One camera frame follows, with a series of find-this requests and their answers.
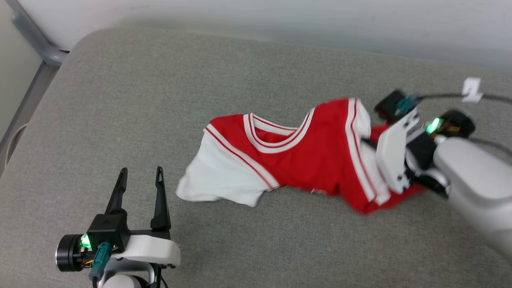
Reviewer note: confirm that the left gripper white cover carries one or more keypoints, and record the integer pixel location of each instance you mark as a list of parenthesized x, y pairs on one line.
[(152, 250)]

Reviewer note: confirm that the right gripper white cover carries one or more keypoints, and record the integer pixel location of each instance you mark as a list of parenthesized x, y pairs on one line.
[(394, 156)]

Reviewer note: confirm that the red and white basketball jersey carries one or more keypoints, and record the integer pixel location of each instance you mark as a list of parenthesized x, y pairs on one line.
[(320, 152)]

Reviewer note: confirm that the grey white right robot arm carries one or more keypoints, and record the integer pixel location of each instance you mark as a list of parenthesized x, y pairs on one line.
[(480, 188)]

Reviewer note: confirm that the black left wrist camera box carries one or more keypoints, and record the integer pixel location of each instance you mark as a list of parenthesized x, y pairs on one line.
[(108, 230)]

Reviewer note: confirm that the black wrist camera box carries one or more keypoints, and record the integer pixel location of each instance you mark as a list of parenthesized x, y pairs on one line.
[(108, 230), (390, 104)]

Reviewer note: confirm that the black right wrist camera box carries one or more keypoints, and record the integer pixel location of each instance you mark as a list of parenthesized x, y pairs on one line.
[(390, 104)]

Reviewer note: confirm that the teal right camera connector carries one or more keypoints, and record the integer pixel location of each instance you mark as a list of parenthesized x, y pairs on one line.
[(406, 104)]

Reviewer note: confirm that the teal camera connector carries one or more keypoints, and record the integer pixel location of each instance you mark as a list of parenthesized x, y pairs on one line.
[(406, 104), (102, 254)]

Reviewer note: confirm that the teal left camera connector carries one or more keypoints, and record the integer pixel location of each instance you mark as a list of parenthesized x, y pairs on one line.
[(102, 254)]

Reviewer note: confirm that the grey metal pipe frame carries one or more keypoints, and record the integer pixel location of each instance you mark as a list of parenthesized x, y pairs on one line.
[(40, 44)]

